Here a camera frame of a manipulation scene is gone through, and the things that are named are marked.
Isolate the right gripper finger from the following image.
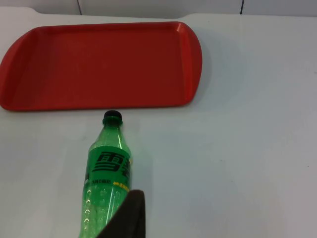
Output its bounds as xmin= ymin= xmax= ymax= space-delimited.
xmin=97 ymin=189 xmax=147 ymax=238

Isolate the green plastic bottle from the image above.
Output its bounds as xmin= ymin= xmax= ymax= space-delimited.
xmin=77 ymin=110 xmax=135 ymax=238

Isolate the red tray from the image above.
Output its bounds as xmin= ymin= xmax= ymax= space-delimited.
xmin=0 ymin=21 xmax=204 ymax=112

